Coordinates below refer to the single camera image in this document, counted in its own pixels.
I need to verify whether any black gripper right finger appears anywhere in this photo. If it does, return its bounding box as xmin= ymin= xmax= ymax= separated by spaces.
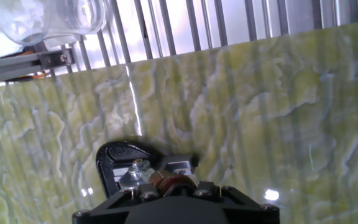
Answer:
xmin=193 ymin=181 xmax=281 ymax=224

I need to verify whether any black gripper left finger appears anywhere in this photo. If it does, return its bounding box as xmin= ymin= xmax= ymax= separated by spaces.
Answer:
xmin=72 ymin=182 xmax=160 ymax=224

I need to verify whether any black C-clamp with steel screw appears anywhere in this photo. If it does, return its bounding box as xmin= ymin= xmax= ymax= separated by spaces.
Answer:
xmin=95 ymin=140 xmax=164 ymax=200

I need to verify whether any grey metal lever base housing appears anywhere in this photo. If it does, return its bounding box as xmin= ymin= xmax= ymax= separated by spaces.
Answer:
xmin=112 ymin=154 xmax=199 ymax=190

